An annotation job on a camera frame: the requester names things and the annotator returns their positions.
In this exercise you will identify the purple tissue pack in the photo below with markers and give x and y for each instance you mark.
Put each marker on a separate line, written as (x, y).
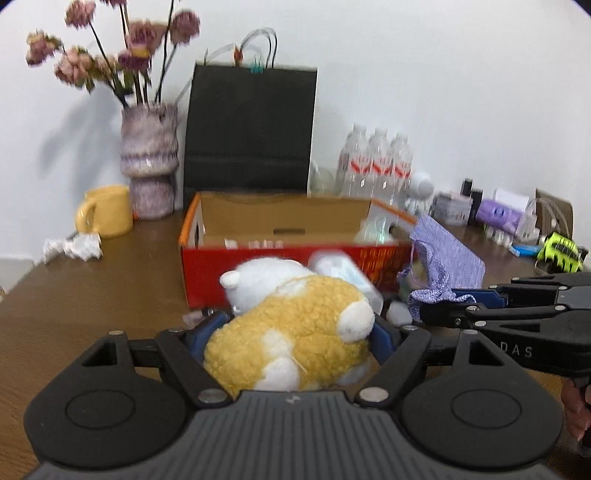
(498, 216)

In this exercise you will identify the blue packet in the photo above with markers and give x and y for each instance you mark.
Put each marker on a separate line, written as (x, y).
(524, 250)

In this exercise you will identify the small black bottle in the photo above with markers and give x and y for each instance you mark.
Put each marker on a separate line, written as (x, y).
(476, 205)
(467, 186)

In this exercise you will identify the yellow mug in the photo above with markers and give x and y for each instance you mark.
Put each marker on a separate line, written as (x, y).
(111, 212)

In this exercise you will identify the white box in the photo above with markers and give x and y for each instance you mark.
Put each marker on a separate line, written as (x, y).
(515, 198)

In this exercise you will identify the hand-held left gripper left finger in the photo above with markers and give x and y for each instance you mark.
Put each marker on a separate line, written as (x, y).
(205, 333)

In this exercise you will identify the clear glass jar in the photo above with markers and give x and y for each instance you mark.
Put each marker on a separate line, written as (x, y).
(322, 180)

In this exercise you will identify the teal binder clip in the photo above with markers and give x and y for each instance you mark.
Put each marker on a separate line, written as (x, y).
(256, 69)

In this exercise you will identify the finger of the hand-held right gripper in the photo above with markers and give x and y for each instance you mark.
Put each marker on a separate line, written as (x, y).
(480, 296)
(443, 314)

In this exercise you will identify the person's right hand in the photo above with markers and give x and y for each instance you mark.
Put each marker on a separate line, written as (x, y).
(575, 410)

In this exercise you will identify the crumpled white paper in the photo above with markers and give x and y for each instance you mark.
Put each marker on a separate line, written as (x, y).
(81, 247)

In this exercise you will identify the small grey box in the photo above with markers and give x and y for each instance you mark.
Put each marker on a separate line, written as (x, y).
(452, 207)

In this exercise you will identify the red cardboard box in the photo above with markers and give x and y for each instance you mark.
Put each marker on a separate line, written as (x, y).
(207, 272)

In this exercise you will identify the row of small white bottles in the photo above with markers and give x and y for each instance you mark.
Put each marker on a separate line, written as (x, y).
(498, 236)

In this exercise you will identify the shiny foil bag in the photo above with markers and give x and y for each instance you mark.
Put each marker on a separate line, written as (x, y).
(376, 230)

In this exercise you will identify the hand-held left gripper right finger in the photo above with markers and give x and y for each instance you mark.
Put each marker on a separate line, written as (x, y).
(385, 341)

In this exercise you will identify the purple ceramic vase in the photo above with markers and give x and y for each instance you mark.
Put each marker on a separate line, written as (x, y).
(148, 157)

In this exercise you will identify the neon yellow glove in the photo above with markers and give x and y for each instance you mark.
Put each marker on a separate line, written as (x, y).
(561, 251)

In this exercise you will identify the black paper bag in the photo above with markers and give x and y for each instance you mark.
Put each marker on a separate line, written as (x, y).
(249, 129)

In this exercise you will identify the clear plastic container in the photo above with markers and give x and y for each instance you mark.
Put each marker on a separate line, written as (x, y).
(339, 270)

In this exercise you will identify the purple cloth pouch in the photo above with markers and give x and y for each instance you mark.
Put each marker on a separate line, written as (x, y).
(445, 261)

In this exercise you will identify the dried pink flowers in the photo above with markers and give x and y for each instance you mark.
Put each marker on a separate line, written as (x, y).
(134, 57)

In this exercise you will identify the yellow and white plush toy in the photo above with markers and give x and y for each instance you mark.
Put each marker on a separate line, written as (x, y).
(300, 332)

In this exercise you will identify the white robot figurine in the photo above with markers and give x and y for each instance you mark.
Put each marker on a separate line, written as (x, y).
(421, 187)

